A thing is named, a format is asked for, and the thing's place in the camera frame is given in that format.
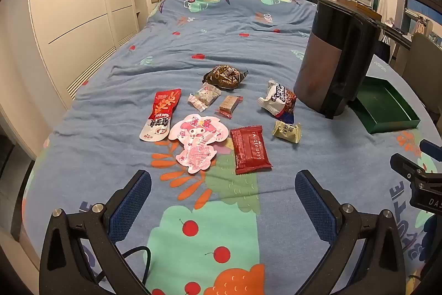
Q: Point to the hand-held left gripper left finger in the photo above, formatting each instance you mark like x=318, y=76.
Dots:
x=133, y=205

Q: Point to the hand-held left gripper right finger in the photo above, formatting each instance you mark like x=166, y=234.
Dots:
x=316, y=208

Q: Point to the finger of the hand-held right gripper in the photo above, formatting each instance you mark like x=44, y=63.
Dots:
x=407, y=167
x=431, y=147

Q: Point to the green tray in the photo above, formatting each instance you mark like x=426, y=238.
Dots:
x=383, y=101

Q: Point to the cream candy packet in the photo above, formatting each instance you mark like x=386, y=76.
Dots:
x=286, y=131

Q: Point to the dark red snack packet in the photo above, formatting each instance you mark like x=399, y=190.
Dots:
x=250, y=150

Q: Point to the pink cartoon snack packet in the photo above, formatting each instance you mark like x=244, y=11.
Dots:
x=196, y=139

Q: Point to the red white snack pouch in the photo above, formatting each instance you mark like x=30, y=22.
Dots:
x=162, y=108

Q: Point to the white brown cookie bag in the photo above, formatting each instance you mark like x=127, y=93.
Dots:
x=279, y=99

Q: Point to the clear pink candy packet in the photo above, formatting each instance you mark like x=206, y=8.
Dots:
x=203, y=96

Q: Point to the small brown candy bar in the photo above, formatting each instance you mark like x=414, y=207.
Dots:
x=228, y=105

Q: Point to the dark brown snack bag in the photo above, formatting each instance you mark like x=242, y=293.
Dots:
x=224, y=75

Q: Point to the grey chair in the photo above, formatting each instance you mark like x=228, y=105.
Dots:
x=424, y=56

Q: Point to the dark blue bag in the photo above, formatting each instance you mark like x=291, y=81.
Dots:
x=384, y=48

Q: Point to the grey desk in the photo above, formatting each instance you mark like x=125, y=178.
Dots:
x=397, y=32

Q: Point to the black brown bin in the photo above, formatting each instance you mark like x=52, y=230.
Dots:
x=324, y=67

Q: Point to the wooden nightstand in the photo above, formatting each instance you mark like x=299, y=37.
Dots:
x=371, y=13

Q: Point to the white wardrobe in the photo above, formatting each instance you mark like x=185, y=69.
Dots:
x=69, y=4

